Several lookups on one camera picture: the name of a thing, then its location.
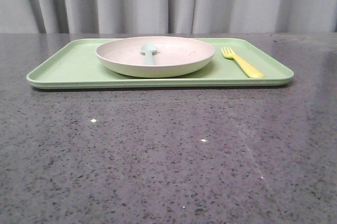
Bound pale pink round plate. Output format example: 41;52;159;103
96;36;215;78

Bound grey pleated curtain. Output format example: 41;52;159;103
1;0;336;34

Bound yellow plastic fork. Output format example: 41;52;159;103
221;46;265;78

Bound light blue plastic spoon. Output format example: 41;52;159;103
141;43;157;65

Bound light green rectangular tray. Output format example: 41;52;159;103
27;38;294;89

